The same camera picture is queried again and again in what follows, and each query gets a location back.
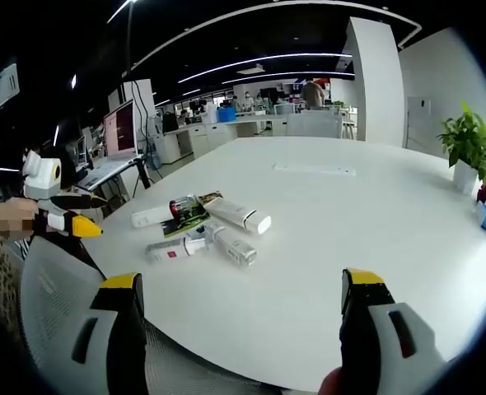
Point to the white skincare tube dark end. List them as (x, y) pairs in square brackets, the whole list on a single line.
[(236, 214)]

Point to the green potted plant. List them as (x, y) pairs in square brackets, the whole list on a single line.
[(467, 140)]

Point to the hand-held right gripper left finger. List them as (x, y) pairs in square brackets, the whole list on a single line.
[(123, 329)]

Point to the white square column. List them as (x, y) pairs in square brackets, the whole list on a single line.
[(377, 78)]

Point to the white skincare bottle red label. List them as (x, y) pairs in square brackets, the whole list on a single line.
[(169, 251)]

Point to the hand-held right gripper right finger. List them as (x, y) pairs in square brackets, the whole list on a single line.
[(362, 321)]

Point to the white table socket panel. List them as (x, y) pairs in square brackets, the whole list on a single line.
[(313, 169)]

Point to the blue storage box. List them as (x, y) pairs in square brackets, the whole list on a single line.
[(227, 114)]

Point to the clear white skincare bottle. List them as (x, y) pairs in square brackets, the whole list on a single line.
[(232, 244)]

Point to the person's right hand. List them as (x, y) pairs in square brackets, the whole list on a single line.
[(334, 382)]

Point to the white mesh office chair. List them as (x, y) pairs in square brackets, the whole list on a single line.
[(62, 288)]

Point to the open laptop pink screen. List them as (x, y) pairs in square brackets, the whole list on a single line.
[(119, 129)]

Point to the green black skincare box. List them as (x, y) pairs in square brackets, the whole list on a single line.
[(193, 220)]

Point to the red silver skincare bottle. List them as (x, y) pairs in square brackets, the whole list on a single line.
[(182, 206)]

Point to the white chair backrest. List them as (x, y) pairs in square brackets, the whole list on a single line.
[(314, 125)]

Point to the white stool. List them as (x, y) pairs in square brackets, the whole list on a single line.
[(349, 131)]

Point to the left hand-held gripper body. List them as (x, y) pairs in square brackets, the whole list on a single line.
[(41, 175)]

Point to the small red object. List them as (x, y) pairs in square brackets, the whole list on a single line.
[(482, 194)]

